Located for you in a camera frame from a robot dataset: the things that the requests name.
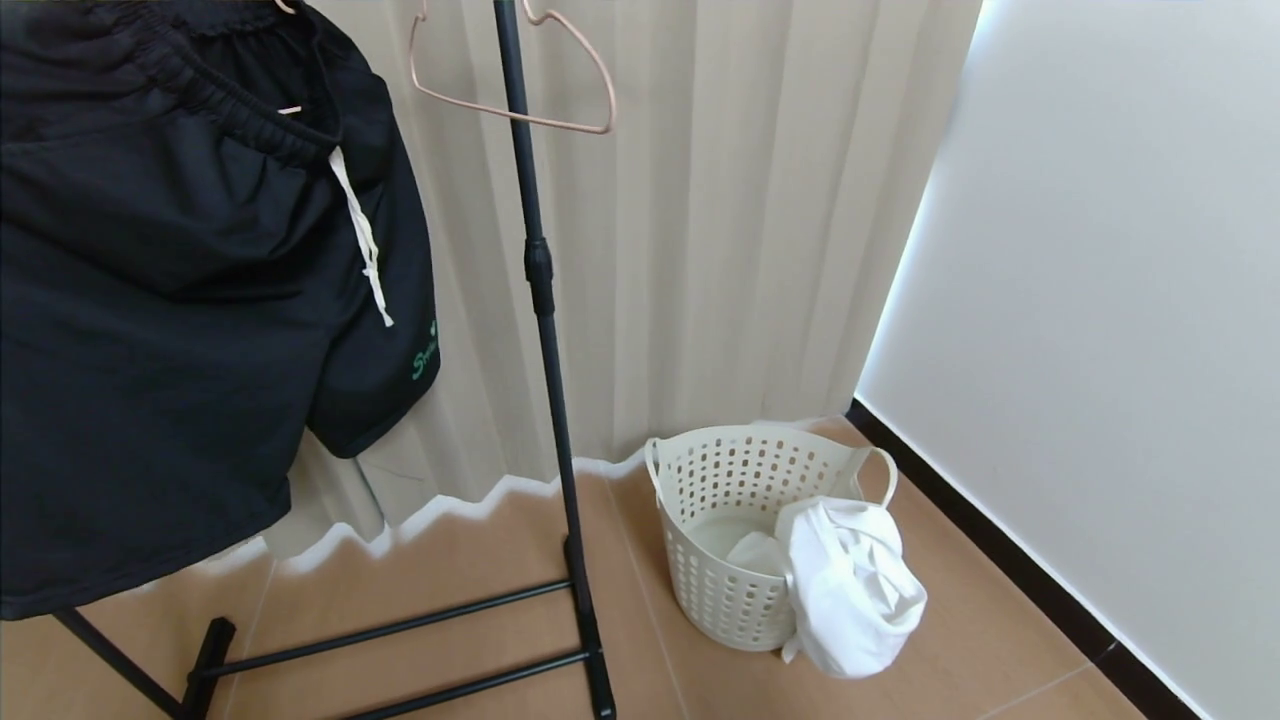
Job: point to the pink clothes hanger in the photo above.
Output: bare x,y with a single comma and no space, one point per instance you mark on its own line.
520,118
290,109

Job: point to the black shorts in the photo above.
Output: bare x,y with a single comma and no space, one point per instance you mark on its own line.
150,350

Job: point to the black clothes rack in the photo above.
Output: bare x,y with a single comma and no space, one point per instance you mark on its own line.
540,270

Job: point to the white laundry basket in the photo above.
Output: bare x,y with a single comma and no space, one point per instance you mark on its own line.
720,480

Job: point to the beige curtain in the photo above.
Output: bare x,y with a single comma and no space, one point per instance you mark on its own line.
750,250

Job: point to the white garment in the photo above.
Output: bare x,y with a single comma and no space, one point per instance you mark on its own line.
850,600

